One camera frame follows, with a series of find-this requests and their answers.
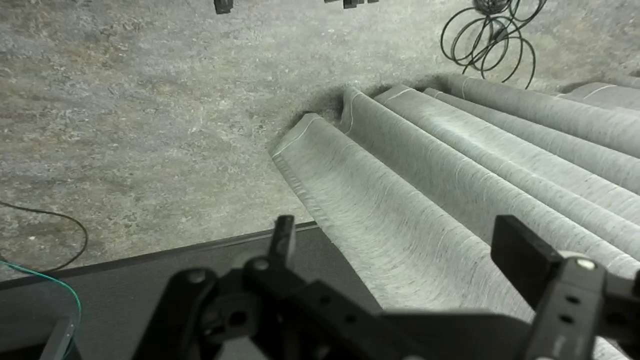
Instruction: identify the coiled black cable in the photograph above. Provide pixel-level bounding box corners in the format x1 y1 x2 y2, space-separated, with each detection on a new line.
437 0 550 93

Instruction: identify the black work table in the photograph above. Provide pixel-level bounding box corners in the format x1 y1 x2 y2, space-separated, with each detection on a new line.
0 220 383 360

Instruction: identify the grey woven curtain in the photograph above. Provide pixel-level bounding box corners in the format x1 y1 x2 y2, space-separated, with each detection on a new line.
267 71 640 360

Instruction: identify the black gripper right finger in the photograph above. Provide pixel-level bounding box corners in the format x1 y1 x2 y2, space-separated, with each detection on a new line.
490 215 610 360

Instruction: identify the thin black floor cable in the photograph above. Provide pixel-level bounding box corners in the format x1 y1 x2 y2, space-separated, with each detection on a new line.
0 198 91 276

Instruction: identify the teal cable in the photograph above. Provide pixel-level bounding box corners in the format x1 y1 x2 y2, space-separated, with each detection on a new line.
0 256 84 339

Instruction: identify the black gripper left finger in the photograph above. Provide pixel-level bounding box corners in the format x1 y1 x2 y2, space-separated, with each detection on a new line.
244 215 316 297

